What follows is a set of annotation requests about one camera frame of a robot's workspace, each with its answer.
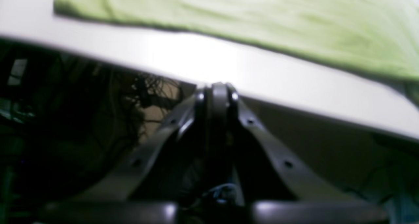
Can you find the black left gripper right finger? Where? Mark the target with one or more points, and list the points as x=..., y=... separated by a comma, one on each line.
x=267, y=168

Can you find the green T-shirt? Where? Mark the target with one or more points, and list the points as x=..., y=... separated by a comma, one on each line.
x=368, y=37

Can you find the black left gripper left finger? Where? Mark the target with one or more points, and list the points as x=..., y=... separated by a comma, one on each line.
x=131, y=173

